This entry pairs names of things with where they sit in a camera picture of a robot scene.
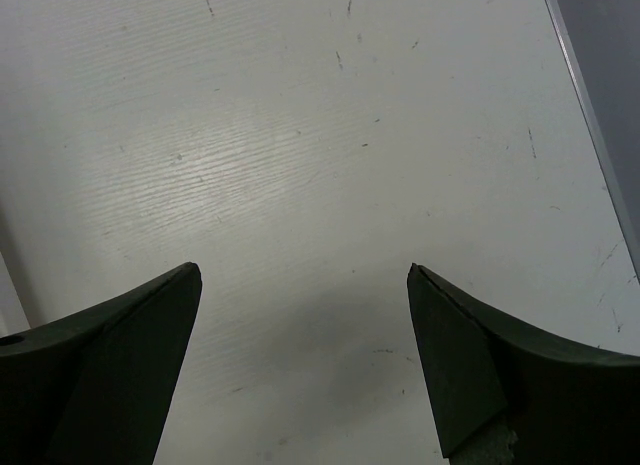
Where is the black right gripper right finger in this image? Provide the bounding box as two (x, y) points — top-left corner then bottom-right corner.
(407, 264), (639, 464)

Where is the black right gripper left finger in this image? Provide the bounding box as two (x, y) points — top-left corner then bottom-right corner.
(1, 262), (201, 464)

